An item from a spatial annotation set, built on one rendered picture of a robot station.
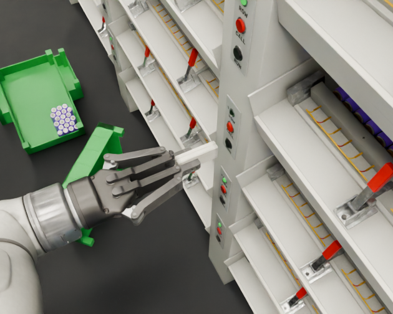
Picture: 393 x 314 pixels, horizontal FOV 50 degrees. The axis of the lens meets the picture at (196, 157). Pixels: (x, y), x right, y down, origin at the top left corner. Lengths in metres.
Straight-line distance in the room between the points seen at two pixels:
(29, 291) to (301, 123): 0.38
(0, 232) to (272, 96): 0.39
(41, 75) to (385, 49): 1.36
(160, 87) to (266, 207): 0.53
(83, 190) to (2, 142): 1.00
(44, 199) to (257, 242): 0.46
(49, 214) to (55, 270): 0.70
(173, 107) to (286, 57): 0.59
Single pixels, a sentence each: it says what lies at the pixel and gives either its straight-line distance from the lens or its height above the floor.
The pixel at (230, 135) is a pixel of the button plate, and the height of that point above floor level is 0.63.
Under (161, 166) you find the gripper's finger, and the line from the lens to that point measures 0.67.
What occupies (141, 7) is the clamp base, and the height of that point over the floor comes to 0.56.
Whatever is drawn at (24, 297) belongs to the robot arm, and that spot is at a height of 0.73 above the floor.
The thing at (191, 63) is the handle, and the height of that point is 0.61.
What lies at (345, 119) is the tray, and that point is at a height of 0.78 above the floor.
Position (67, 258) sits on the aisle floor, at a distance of 1.31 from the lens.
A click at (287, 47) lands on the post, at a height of 0.84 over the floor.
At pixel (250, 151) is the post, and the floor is 0.64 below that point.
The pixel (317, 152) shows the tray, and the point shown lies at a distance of 0.55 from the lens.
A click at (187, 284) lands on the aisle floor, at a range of 1.24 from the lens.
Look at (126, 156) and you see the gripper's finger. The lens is 0.68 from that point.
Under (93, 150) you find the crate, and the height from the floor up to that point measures 0.20.
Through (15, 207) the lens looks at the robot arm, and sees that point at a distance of 0.64.
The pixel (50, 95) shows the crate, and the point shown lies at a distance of 1.59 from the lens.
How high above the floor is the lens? 1.18
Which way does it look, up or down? 56 degrees down
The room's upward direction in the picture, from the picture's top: straight up
